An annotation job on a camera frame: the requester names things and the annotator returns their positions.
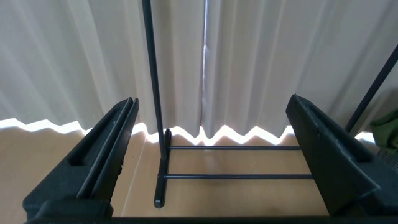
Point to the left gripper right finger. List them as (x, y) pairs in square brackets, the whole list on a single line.
[(339, 174)]

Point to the green garment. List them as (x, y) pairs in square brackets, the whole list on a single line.
[(387, 130)]

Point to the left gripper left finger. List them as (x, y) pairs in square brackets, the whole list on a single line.
[(77, 174)]

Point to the black clothes rack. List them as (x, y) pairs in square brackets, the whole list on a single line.
[(154, 77)]

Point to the beige curtain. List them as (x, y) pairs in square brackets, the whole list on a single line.
[(77, 56)]

